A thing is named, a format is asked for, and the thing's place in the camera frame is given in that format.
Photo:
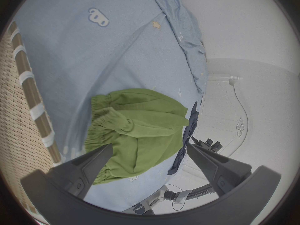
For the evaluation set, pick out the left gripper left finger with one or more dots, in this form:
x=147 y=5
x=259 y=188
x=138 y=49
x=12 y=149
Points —
x=89 y=170

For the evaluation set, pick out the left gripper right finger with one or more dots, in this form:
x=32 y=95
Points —
x=215 y=170

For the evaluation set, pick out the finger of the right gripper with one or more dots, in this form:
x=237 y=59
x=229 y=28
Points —
x=196 y=140

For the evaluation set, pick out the green shorts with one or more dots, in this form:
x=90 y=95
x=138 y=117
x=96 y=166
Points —
x=145 y=130

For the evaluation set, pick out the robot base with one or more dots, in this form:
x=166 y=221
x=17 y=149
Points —
x=157 y=196

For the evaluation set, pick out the round woven basket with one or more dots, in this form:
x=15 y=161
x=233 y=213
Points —
x=18 y=125

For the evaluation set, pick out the bed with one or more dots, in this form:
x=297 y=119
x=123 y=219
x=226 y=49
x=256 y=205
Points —
x=93 y=55

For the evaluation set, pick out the dark blue T-shirt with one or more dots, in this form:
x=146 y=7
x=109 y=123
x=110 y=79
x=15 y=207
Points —
x=187 y=135

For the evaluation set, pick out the pale blue quilt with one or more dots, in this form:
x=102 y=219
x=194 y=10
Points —
x=187 y=43

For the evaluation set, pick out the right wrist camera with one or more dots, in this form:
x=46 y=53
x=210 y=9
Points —
x=214 y=145

